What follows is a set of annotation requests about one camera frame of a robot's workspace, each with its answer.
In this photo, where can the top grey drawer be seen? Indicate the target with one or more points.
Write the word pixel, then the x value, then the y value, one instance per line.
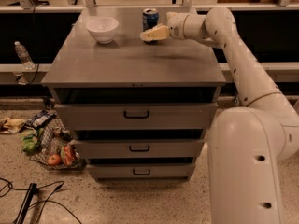
pixel 136 117

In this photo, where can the yellow snack bag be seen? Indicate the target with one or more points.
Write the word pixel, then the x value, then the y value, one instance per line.
pixel 11 126

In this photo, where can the black stand leg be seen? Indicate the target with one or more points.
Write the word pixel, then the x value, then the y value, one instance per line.
pixel 30 193

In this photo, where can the orange snack bag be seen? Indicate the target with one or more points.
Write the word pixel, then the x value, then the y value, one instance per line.
pixel 68 155

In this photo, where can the wire basket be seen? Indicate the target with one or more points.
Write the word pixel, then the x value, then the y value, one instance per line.
pixel 54 137

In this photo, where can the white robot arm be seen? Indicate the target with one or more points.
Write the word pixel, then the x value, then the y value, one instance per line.
pixel 245 143

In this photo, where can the blue pepsi can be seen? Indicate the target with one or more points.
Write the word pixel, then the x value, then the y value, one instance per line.
pixel 150 18

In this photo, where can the red apple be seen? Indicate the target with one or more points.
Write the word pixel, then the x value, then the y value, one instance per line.
pixel 54 160

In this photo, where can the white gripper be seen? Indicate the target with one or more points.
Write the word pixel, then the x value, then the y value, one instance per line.
pixel 175 26

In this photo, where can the bottom grey drawer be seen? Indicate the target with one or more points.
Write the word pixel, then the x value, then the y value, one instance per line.
pixel 122 171

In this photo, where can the grey drawer cabinet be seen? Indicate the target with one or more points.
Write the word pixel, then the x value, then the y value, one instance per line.
pixel 127 71

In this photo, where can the white bowl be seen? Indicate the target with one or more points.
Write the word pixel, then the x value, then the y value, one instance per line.
pixel 102 29

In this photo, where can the grey drawer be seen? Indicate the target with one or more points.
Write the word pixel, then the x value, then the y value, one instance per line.
pixel 96 149
pixel 136 117
pixel 122 171

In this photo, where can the clear plastic water bottle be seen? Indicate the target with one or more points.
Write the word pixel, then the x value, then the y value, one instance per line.
pixel 24 56

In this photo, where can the middle grey drawer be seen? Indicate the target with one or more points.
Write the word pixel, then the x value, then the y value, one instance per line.
pixel 96 149

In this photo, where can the green snack bag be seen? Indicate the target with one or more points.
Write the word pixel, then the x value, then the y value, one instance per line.
pixel 31 141

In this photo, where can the blue snack bag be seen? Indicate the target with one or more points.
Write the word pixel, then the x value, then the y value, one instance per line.
pixel 40 119

